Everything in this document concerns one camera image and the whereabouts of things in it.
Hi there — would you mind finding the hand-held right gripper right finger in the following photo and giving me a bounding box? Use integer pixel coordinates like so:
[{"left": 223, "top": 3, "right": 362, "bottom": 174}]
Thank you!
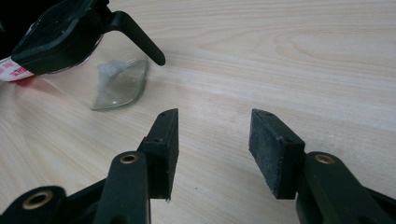
[{"left": 247, "top": 107, "right": 395, "bottom": 224}]

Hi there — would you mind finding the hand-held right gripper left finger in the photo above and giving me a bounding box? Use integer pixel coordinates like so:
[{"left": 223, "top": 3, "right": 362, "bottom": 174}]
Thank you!
[{"left": 92, "top": 107, "right": 180, "bottom": 224}]

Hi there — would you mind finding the glass jar with black lid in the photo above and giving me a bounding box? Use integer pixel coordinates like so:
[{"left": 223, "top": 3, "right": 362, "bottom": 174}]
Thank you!
[{"left": 10, "top": 0, "right": 166, "bottom": 112}]

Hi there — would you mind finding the red and white seasoning bag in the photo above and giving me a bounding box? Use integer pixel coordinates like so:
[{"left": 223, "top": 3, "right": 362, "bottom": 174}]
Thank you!
[{"left": 0, "top": 55, "right": 35, "bottom": 83}]

